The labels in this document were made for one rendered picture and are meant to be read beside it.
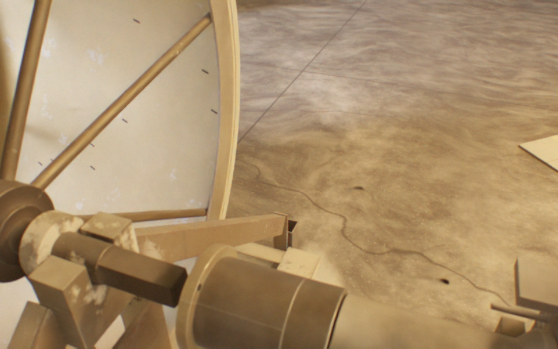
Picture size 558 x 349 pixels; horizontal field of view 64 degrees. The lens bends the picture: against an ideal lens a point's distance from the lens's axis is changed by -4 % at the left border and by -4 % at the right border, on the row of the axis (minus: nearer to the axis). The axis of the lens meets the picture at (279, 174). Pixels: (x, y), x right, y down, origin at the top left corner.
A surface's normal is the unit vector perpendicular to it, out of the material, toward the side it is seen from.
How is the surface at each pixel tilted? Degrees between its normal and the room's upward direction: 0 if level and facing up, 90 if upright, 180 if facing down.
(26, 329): 35
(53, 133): 63
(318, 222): 0
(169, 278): 0
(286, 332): 45
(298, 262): 0
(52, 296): 90
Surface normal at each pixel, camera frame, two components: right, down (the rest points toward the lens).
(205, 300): -0.22, -0.31
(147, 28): -0.36, 0.58
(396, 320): 0.03, -0.87
